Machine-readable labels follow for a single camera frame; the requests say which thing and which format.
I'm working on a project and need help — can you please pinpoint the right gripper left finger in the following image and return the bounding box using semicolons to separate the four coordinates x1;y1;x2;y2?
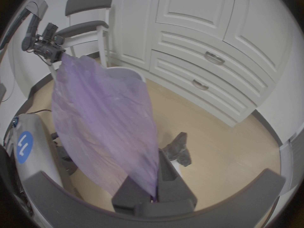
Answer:
111;175;156;215

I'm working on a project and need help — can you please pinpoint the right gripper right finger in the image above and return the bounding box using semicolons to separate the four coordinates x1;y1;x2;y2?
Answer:
155;148;198;211

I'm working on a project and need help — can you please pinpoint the purple plastic bag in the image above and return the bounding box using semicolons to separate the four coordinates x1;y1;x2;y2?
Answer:
51;54;159;199

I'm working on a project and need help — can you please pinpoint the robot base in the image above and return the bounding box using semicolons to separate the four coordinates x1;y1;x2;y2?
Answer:
0;113;83;199

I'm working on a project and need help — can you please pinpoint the crumpled black plastic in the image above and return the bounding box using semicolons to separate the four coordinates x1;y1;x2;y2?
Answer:
163;132;191;167

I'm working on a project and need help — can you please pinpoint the white trash bin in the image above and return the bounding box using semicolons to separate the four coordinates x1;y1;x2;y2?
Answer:
104;66;146;84

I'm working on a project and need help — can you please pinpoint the clear printed wrapper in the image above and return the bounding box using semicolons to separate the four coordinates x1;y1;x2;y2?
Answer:
170;159;184;178

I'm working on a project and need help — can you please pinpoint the white wardrobe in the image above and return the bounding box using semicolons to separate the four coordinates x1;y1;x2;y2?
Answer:
107;0;292;128

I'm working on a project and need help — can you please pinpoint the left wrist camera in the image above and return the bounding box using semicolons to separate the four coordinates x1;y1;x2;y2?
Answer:
42;22;65;46

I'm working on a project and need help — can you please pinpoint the black cable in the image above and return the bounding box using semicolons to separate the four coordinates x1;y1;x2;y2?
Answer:
28;109;52;115

